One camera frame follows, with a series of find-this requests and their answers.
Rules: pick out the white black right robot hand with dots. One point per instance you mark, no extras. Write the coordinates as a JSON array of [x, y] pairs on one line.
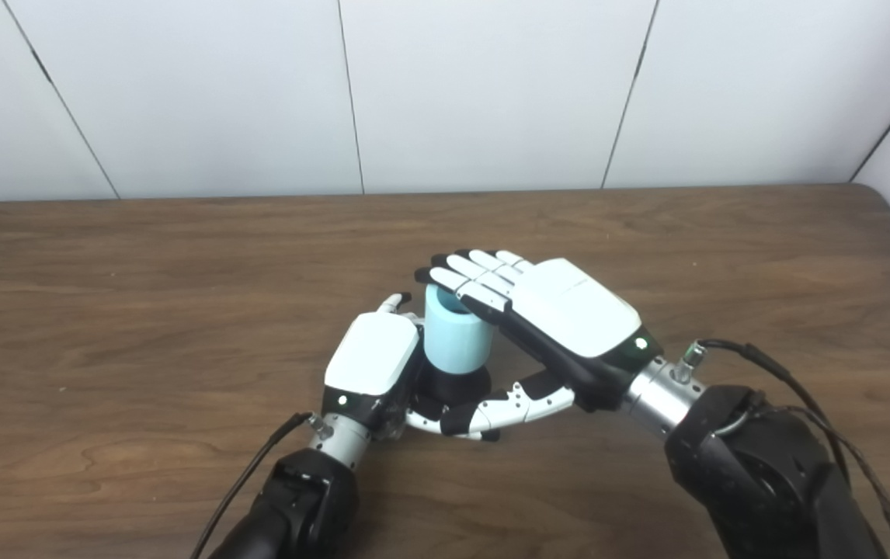
[[577, 310]]

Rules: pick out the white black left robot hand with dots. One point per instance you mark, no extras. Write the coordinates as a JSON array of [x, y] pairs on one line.
[[371, 357]]

